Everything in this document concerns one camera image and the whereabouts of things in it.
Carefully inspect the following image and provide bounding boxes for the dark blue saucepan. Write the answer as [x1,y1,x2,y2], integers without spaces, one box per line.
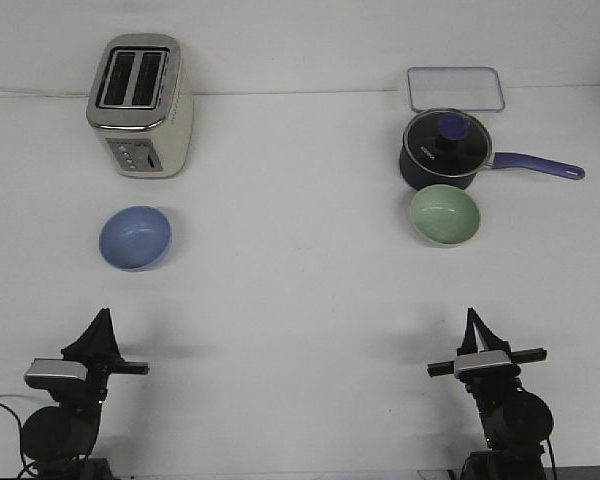
[399,147,585,190]

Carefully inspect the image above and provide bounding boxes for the right black cable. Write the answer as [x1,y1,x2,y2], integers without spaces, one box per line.
[543,434,561,480]

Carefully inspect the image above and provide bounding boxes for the blue bowl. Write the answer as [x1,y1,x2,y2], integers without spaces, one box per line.
[98,206,173,272]

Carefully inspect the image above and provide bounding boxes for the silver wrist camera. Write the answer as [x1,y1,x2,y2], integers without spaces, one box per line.
[24,358,88,390]
[453,350,513,379]

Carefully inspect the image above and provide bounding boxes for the cream and steel toaster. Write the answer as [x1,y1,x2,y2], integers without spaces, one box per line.
[86,33,194,179]

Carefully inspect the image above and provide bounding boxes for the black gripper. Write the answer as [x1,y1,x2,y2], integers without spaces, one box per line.
[426,308,547,395]
[61,308,149,395]

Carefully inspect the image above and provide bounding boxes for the white toaster power cord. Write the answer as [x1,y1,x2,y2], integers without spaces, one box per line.
[0,86,92,99]

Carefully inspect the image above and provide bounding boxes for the glass pot lid blue knob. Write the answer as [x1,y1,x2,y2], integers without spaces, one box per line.
[404,108,493,174]

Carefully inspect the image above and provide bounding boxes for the green bowl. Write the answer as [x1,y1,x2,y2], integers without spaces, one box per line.
[409,184,482,248]

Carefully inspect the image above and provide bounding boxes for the clear blue-rimmed food container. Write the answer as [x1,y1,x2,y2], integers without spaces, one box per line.
[406,66,506,113]

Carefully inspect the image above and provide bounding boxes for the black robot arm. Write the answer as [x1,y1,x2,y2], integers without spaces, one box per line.
[21,308,149,479]
[427,308,555,479]

